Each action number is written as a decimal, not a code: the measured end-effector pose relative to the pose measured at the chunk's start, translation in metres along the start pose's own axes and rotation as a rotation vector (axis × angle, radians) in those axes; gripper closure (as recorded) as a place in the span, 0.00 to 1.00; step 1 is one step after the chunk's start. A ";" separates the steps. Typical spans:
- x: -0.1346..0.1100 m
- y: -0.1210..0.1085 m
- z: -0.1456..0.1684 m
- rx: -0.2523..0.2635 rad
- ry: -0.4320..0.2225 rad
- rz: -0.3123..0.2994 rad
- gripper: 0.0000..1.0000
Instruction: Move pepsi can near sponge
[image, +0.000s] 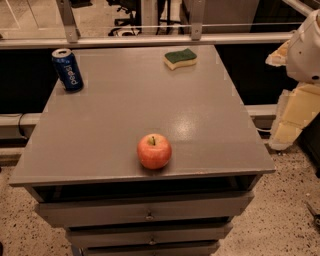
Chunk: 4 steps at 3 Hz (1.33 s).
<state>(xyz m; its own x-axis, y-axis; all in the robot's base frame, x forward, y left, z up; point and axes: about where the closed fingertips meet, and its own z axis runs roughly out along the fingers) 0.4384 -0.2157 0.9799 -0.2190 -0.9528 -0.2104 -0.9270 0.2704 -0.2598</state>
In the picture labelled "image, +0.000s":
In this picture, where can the black office chair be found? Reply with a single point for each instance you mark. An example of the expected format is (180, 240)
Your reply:
(133, 9)

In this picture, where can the grey drawer cabinet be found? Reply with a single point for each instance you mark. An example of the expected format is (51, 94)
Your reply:
(84, 147)

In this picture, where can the top grey drawer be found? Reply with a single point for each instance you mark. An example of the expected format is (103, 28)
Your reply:
(146, 209)

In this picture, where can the green yellow sponge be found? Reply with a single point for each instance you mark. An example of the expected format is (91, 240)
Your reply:
(181, 58)

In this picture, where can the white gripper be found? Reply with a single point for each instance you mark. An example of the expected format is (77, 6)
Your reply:
(305, 53)

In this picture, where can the red apple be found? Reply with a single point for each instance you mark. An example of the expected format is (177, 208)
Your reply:
(154, 151)

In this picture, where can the middle grey drawer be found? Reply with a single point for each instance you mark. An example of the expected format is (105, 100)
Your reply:
(149, 235)

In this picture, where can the bottom grey drawer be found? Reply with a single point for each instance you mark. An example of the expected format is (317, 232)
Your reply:
(200, 248)

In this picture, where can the metal railing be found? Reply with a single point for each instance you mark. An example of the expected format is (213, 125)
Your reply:
(27, 24)

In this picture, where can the blue pepsi can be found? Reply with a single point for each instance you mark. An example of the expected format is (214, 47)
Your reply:
(67, 69)

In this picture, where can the grey drawer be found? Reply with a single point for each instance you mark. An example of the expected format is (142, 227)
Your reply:
(200, 248)
(149, 235)
(146, 209)

